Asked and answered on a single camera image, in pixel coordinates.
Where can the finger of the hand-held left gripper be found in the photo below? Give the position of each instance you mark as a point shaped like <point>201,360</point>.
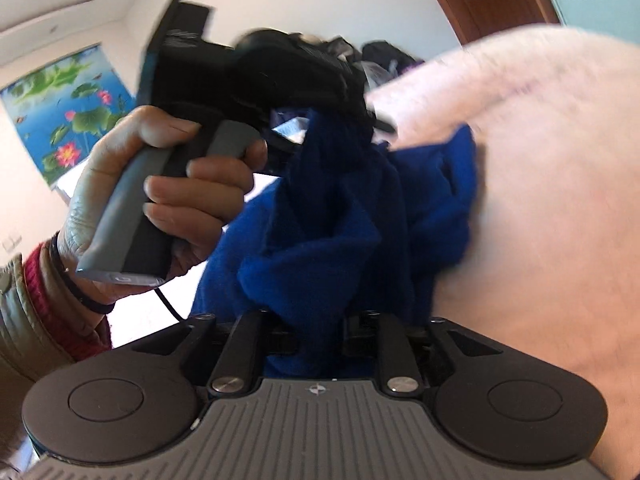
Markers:
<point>367,107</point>

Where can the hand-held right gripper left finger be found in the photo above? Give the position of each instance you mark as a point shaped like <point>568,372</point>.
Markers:
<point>245,340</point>

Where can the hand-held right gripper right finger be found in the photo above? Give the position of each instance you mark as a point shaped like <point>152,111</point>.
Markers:
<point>390,345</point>

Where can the blue sweater with rhinestones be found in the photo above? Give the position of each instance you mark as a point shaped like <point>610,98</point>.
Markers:
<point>340,240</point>

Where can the person's left forearm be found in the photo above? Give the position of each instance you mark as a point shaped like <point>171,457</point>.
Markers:
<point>35,320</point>

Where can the pile of clothes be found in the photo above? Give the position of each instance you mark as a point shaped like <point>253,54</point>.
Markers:
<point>380,57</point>

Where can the person's left hand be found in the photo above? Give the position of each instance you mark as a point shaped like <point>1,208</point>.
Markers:
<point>90,210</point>

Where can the lotus print blind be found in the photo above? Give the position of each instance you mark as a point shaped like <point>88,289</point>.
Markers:
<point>65,110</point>

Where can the pink blanket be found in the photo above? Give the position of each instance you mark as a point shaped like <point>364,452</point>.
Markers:
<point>550,185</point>

